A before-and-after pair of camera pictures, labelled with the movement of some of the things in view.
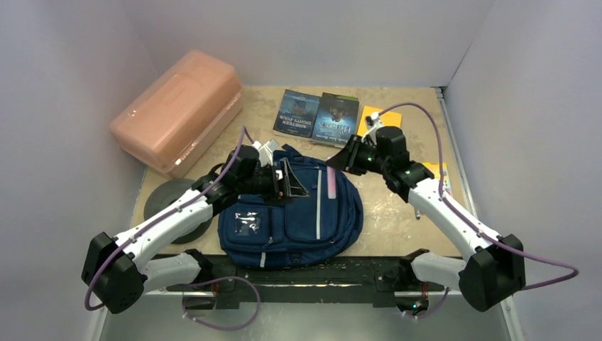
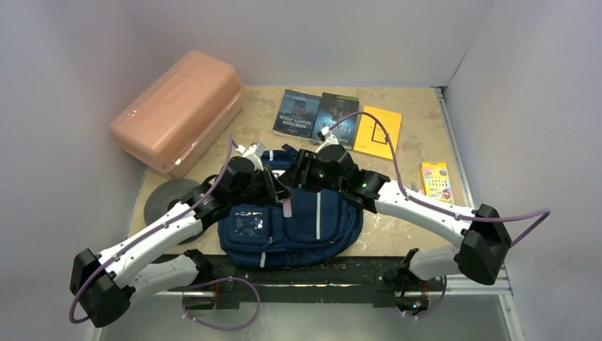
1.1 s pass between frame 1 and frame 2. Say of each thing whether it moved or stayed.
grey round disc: stayed
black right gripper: moved
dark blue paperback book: stayed
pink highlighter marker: moved
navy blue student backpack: stayed
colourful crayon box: stayed
